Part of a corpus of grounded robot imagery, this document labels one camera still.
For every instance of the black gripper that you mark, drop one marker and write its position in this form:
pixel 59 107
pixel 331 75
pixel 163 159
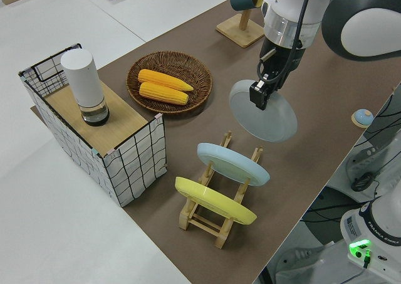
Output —
pixel 282 64

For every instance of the gray plate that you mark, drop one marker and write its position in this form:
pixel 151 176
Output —
pixel 275 121

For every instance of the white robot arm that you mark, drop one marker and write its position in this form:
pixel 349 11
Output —
pixel 360 36

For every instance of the light blue plate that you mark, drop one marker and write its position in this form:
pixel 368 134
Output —
pixel 232 165

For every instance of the yellow plate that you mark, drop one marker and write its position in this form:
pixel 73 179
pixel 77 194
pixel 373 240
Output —
pixel 216 202

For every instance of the wooden plate rack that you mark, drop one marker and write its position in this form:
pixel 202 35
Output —
pixel 203 222

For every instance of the brown wicker basket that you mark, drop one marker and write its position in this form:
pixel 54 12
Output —
pixel 197 77

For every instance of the wooden mug tree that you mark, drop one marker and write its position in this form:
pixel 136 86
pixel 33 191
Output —
pixel 241 30

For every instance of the brown table mat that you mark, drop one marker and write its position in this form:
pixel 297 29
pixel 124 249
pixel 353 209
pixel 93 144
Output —
pixel 297 171

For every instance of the yellow corn cob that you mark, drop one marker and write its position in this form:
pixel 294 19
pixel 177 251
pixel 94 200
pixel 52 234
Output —
pixel 163 94
pixel 163 78

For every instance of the blue service bell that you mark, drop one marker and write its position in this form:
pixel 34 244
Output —
pixel 361 118

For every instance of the wooden board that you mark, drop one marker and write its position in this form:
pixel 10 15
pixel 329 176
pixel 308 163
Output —
pixel 122 121

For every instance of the white cylindrical bottle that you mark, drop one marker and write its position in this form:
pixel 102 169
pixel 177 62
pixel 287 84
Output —
pixel 83 80

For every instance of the green lit plug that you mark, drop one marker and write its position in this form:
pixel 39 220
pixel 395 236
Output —
pixel 366 259

